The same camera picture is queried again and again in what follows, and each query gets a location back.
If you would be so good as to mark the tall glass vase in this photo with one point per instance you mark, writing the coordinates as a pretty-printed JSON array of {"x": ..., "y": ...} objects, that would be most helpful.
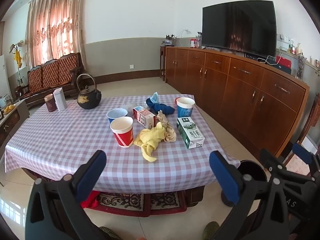
[{"x": 301, "y": 67}]

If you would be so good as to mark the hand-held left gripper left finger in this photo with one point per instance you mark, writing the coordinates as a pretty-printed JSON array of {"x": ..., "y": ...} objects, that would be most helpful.
[{"x": 91, "y": 175}]

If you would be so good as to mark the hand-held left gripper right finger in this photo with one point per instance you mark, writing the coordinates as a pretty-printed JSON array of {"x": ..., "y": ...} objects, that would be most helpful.
[{"x": 225, "y": 177}]

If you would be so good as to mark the red box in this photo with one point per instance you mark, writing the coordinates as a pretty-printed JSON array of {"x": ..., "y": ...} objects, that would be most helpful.
[{"x": 283, "y": 62}]

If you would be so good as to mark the dark red tea canister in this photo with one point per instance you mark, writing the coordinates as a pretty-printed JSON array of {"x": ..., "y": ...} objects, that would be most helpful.
[{"x": 50, "y": 103}]

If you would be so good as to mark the green and white milk carton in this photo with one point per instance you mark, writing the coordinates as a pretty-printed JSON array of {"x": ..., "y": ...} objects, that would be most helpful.
[{"x": 191, "y": 133}]

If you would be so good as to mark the pink embroidered curtain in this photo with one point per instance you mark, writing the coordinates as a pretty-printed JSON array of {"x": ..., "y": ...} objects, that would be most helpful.
[{"x": 55, "y": 25}]

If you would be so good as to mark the wooden sofa with patterned cushions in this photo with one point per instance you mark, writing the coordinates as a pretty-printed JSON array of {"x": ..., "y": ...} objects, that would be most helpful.
[{"x": 52, "y": 72}]

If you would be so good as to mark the carved wooden stand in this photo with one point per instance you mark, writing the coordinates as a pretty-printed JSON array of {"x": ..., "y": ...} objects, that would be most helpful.
[{"x": 313, "y": 120}]

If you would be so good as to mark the yellow cloth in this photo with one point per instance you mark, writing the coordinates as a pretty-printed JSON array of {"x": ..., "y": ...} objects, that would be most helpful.
[{"x": 150, "y": 137}]

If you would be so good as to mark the blue paper bowl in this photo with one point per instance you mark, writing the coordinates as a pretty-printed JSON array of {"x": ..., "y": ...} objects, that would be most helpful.
[{"x": 115, "y": 113}]

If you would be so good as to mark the pump bottle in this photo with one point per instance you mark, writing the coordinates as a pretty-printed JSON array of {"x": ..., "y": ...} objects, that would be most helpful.
[{"x": 299, "y": 49}]

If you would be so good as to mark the red can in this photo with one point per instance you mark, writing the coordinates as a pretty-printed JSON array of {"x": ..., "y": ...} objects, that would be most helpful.
[{"x": 193, "y": 43}]

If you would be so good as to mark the green striped slipper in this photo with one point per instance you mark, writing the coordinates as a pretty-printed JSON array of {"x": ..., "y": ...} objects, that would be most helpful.
[
  {"x": 211, "y": 230},
  {"x": 110, "y": 233}
]

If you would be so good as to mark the red and white milk carton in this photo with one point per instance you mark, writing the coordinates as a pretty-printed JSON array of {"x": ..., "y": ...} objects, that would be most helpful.
[{"x": 144, "y": 117}]

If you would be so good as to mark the white tea box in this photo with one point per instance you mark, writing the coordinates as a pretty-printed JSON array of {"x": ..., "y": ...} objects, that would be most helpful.
[{"x": 60, "y": 100}]

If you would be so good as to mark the black iron teapot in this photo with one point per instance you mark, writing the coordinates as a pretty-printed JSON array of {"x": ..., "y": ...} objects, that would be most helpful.
[{"x": 87, "y": 100}]

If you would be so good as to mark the black trash bin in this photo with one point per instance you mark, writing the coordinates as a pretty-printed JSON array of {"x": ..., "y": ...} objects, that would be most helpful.
[{"x": 250, "y": 170}]

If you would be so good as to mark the black set-top box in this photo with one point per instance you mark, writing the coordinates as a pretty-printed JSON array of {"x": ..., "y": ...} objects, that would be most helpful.
[{"x": 252, "y": 56}]

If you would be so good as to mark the blue cloth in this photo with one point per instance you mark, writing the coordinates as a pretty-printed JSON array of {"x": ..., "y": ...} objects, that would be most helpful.
[{"x": 162, "y": 108}]

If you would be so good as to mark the blue and white paper cup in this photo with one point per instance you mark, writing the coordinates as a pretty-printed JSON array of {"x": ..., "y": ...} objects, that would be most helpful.
[{"x": 185, "y": 110}]

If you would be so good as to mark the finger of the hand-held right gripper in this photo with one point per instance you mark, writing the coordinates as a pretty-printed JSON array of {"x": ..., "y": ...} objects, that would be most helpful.
[
  {"x": 271, "y": 161},
  {"x": 303, "y": 153}
]

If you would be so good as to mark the red paper cup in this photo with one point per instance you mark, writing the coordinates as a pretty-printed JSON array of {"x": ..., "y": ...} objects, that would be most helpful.
[{"x": 123, "y": 135}]

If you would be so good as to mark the long wooden sideboard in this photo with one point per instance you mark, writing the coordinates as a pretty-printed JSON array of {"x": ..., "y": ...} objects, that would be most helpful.
[{"x": 237, "y": 90}]

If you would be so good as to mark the light blue face mask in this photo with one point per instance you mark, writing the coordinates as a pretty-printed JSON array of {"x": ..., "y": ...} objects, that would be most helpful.
[{"x": 155, "y": 96}]

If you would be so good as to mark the beige knitted cloth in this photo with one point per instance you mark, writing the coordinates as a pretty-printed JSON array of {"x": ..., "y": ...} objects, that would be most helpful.
[{"x": 170, "y": 132}]

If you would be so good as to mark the white fridge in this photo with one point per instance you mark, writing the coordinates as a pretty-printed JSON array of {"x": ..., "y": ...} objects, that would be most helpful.
[{"x": 2, "y": 77}]

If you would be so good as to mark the checked tablecloth table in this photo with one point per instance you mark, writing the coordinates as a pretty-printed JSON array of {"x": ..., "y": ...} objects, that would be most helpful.
[{"x": 62, "y": 135}]

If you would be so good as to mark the black flat television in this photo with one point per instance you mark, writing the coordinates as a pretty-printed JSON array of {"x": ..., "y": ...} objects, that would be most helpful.
[{"x": 237, "y": 27}]

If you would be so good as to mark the small potted plant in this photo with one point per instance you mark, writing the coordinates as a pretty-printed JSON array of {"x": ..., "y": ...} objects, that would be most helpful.
[{"x": 168, "y": 41}]

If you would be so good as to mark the plate of yellow fruit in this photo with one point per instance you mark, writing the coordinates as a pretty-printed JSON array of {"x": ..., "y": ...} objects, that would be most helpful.
[{"x": 9, "y": 108}]

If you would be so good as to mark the low wooden cabinet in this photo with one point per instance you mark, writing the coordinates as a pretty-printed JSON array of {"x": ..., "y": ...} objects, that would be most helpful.
[{"x": 12, "y": 125}]

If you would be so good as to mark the coat stand with hats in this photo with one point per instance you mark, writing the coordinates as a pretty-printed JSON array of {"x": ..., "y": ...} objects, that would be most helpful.
[{"x": 17, "y": 55}]

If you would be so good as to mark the red floral rug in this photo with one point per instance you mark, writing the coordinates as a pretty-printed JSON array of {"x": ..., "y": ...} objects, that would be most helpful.
[{"x": 125, "y": 203}]

